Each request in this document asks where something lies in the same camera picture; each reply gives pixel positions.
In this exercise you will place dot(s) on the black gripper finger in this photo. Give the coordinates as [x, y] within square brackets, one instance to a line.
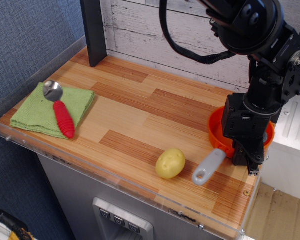
[253, 165]

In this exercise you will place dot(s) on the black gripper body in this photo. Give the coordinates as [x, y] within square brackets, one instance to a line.
[251, 134]

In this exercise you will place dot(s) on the orange pan with grey handle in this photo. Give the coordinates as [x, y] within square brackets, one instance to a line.
[223, 148]

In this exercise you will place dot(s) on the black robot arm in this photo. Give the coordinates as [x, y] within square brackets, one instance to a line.
[257, 29]

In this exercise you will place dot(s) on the yellow plastic potato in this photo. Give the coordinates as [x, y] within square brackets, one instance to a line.
[170, 163]

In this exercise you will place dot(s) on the white toy sink unit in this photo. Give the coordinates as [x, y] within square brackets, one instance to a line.
[281, 170]

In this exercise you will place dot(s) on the clear acrylic table guard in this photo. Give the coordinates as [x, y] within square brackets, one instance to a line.
[137, 114]

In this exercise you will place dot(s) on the silver dispenser button panel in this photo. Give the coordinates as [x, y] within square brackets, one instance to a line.
[116, 223]

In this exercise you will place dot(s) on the grey toy fridge cabinet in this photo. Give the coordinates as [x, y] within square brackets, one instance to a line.
[76, 191]

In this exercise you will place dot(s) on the green folded cloth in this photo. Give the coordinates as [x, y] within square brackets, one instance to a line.
[36, 114]

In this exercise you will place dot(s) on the yellow object bottom left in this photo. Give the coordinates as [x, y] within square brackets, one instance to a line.
[20, 235]

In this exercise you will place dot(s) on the black left frame post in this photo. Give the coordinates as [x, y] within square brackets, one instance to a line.
[94, 31]

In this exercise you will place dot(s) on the spoon with red handle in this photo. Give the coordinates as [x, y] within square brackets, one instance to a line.
[53, 92]

